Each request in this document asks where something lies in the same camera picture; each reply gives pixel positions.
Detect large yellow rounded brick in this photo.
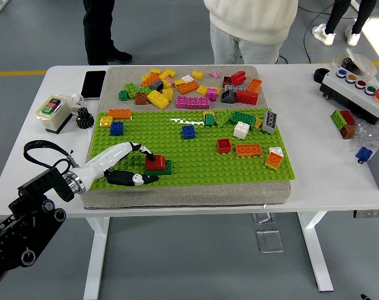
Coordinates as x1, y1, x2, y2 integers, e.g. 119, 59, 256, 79
145, 89, 170, 110

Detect red curved-top brick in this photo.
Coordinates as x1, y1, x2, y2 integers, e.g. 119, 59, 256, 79
145, 154, 167, 172

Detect grey foam mat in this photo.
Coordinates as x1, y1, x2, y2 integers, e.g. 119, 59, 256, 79
79, 64, 292, 209

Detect small white plastic part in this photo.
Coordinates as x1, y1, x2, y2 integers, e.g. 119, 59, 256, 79
69, 92, 84, 110

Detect person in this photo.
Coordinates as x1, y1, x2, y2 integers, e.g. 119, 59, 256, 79
82, 0, 134, 66
203, 0, 299, 65
312, 0, 377, 47

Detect orange eight-stud brick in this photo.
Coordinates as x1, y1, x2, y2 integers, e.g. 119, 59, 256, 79
175, 80, 200, 96
107, 108, 132, 120

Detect large red brick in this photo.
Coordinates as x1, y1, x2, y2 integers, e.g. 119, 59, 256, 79
235, 89, 259, 106

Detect white round lidded container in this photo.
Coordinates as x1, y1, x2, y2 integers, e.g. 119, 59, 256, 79
332, 47, 378, 78

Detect dark green eight-stud brick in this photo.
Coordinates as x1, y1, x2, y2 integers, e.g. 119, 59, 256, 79
229, 111, 257, 128
145, 159, 173, 176

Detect orange stud brick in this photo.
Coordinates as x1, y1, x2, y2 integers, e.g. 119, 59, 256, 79
245, 77, 263, 94
140, 72, 160, 88

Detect orange brick with yellow base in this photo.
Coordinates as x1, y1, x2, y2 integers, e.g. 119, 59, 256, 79
264, 152, 283, 171

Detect brown ring brick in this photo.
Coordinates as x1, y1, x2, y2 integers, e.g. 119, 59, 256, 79
338, 124, 355, 140

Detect orange three-ring long brick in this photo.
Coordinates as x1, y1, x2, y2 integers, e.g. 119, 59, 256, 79
235, 144, 262, 158

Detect clear plastic bag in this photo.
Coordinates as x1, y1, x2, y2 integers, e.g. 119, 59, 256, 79
351, 120, 379, 149

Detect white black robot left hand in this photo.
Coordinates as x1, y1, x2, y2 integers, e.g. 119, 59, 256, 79
72, 141, 160, 192

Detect green studded baseplate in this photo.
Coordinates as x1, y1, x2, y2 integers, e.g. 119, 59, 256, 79
88, 107, 296, 190

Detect grey flat stud brick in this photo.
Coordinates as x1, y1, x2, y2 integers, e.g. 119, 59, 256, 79
224, 82, 247, 93

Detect blue brick keyring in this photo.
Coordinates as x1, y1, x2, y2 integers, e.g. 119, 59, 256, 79
355, 146, 373, 164

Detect clear floor socket cover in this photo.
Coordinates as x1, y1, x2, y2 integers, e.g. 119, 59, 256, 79
252, 212, 276, 224
256, 229, 285, 254

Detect black gear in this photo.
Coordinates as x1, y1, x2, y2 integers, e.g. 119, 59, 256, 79
74, 106, 94, 129

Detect black ring roll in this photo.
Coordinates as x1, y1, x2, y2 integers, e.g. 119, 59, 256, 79
313, 67, 331, 84

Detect smartphone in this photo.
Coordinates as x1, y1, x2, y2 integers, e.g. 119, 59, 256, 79
81, 70, 107, 100

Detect white table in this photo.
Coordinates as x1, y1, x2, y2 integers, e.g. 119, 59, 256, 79
0, 64, 379, 293

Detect lime green stud brick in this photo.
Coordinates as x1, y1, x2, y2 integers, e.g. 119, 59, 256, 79
123, 82, 139, 100

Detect lime green flat brick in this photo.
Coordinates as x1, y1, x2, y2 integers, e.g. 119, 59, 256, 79
214, 109, 235, 128

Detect black floor cable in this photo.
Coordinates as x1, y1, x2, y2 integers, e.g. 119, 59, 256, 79
303, 0, 346, 65

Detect white button control box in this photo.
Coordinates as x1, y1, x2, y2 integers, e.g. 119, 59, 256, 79
319, 67, 379, 125

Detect pink long brick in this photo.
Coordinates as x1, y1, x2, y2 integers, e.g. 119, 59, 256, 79
175, 95, 210, 110

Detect red single-ring square brick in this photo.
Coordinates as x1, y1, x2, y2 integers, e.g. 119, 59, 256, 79
217, 138, 232, 154

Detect red stud brick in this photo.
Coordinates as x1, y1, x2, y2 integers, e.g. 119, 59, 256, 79
230, 71, 247, 86
339, 109, 356, 126

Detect table height control panel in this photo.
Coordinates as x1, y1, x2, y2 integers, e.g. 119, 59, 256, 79
353, 209, 379, 219

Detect white four-stud brick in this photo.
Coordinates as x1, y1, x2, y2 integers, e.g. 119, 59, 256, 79
233, 121, 251, 140

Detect grey three-ring brick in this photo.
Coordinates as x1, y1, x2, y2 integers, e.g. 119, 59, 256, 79
261, 109, 278, 134

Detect cream switch box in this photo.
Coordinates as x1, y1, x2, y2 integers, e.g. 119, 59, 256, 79
34, 94, 74, 135

